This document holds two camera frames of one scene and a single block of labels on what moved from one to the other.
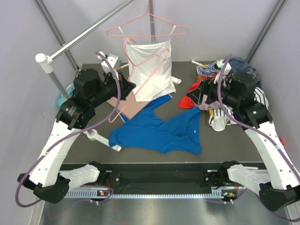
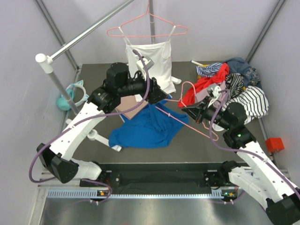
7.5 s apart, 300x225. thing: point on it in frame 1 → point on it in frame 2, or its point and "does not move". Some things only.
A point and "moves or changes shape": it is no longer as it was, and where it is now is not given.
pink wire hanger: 140,61 → 183,121
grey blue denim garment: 239,65 does not move
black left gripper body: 110,88 → 140,86
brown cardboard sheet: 130,107 does not move
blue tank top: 144,131 moves or changes shape
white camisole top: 150,68 does not move
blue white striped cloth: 207,71 does not move
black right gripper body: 209,86 → 207,113
